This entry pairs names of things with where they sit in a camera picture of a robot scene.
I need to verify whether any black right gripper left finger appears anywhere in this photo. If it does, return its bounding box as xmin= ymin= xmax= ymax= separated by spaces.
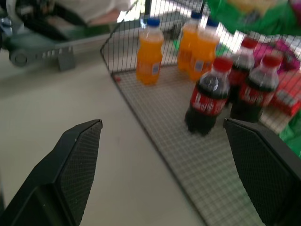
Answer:
xmin=0 ymin=119 xmax=103 ymax=226

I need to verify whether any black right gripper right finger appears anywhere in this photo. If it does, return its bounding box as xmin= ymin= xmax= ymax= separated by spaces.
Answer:
xmin=222 ymin=118 xmax=301 ymax=226

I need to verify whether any plain green snack bag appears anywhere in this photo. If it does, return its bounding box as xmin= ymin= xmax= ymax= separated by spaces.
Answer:
xmin=279 ymin=114 xmax=301 ymax=158

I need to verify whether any cola bottle red cap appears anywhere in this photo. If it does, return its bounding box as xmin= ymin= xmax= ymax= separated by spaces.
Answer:
xmin=227 ymin=37 xmax=259 ymax=104
xmin=230 ymin=54 xmax=283 ymax=123
xmin=184 ymin=57 xmax=234 ymax=137

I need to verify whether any red snack pack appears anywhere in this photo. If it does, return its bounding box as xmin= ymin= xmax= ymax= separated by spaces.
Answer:
xmin=268 ymin=70 xmax=301 ymax=116

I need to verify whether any pink snack bag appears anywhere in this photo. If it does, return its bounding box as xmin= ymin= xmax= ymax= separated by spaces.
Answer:
xmin=253 ymin=39 xmax=301 ymax=72

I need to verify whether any orange soda bottle blue cap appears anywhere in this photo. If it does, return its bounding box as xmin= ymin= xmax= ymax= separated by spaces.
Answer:
xmin=188 ymin=18 xmax=221 ymax=82
xmin=136 ymin=17 xmax=165 ymax=86
xmin=176 ymin=11 xmax=203 ymax=71

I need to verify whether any green snack bag yellow print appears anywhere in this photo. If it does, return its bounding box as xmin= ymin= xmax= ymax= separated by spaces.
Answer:
xmin=206 ymin=0 xmax=301 ymax=36

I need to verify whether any black blurry mechanism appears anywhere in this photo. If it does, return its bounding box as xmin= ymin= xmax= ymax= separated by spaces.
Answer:
xmin=13 ymin=0 xmax=88 ymax=41

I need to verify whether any person in white shirt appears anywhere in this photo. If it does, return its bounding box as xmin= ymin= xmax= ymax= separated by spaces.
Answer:
xmin=53 ymin=0 xmax=140 ymax=25

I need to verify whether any wire mesh basket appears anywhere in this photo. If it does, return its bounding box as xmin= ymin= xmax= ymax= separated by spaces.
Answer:
xmin=100 ymin=0 xmax=301 ymax=226

